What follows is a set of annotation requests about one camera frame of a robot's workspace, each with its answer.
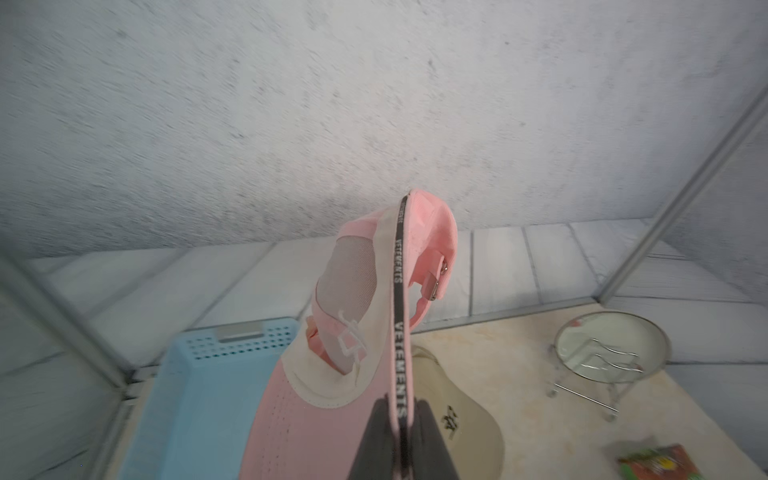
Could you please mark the left aluminium corner post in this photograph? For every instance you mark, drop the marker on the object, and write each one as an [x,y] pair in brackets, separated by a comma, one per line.
[59,320]

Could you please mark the green red snack bag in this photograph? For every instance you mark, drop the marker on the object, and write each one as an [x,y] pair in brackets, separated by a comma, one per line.
[662,463]

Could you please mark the aluminium corner post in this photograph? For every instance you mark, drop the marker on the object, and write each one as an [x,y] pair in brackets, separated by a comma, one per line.
[688,193]
[59,320]

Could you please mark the chrome wire plate rack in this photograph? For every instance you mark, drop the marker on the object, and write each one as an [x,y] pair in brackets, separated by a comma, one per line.
[618,371]

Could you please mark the beige baseball cap black logo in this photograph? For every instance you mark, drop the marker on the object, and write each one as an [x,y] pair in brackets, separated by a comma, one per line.
[471,435]

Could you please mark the right aluminium corner post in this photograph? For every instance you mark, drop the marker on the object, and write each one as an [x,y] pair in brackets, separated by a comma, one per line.
[688,193]

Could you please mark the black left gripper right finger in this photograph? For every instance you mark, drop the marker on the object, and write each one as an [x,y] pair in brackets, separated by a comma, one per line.
[430,457]

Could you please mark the pink baseball cap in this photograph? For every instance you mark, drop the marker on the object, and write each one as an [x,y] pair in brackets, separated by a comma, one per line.
[385,270]

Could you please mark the white ceramic plate red flowers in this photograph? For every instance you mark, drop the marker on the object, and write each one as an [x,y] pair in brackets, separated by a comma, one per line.
[624,331]

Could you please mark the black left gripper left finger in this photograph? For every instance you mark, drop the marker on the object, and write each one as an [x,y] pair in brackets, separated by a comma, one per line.
[375,457]

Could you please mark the light blue plastic basket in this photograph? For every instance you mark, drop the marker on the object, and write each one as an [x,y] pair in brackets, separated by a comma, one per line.
[198,414]

